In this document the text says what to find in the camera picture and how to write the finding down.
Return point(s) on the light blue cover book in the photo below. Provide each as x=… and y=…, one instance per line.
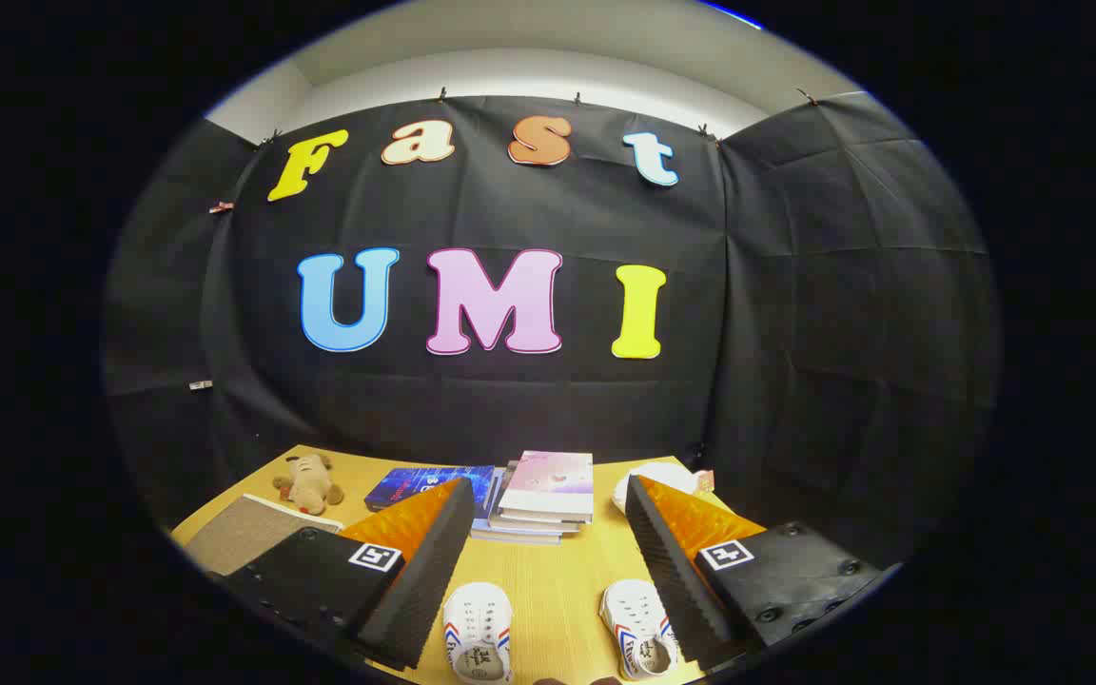
x=519, y=538

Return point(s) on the white plush toy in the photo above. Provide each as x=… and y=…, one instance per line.
x=648, y=476

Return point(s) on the dark blue cover book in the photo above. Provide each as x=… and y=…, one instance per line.
x=405, y=485

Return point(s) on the thick paperback book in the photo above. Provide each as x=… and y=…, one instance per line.
x=534, y=526

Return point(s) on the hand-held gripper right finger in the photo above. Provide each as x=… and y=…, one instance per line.
x=672, y=571

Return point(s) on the brown plush toy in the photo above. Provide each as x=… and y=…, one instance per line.
x=308, y=483

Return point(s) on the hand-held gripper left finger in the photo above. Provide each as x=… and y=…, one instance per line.
x=424, y=571

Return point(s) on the white canvas shoe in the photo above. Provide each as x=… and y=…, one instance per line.
x=632, y=609
x=477, y=618

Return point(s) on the beige fabric storage box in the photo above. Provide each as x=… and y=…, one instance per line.
x=244, y=535

